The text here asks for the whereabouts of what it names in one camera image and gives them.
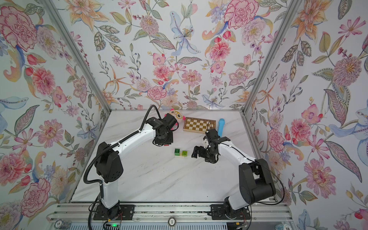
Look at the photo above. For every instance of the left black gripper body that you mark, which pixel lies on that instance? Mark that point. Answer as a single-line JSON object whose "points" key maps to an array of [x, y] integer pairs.
{"points": [[166, 139]]}

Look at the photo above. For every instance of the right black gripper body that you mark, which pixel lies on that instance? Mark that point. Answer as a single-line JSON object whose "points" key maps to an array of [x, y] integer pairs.
{"points": [[207, 153]]}

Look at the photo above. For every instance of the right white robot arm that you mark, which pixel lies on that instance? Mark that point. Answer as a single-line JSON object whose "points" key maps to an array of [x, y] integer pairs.
{"points": [[255, 180]]}

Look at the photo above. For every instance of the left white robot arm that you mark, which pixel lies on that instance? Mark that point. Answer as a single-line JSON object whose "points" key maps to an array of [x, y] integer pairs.
{"points": [[109, 157]]}

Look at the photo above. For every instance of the pink plush toy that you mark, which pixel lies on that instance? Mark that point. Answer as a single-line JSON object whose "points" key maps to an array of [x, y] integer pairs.
{"points": [[176, 115]]}

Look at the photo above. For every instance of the wooden chessboard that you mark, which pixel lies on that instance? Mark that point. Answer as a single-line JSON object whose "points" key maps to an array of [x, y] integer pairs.
{"points": [[198, 125]]}

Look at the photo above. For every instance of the blue cylindrical toy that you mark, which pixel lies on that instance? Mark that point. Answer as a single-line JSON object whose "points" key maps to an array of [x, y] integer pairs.
{"points": [[221, 124]]}

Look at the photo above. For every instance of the aluminium mounting rail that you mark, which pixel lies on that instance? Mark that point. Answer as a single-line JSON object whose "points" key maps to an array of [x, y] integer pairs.
{"points": [[162, 212]]}

